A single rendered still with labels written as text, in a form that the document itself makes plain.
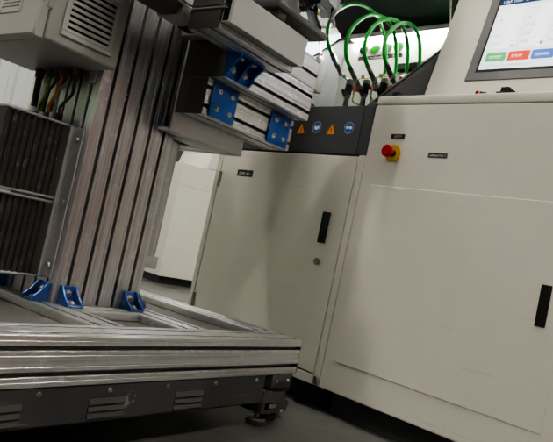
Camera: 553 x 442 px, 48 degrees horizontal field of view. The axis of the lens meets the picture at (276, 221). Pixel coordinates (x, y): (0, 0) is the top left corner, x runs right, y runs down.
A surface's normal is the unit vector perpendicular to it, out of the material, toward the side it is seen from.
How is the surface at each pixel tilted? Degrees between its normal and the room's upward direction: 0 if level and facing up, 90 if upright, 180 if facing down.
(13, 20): 90
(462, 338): 90
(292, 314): 90
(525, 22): 76
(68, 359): 90
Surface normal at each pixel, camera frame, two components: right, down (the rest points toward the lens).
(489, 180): -0.68, -0.18
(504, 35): -0.61, -0.40
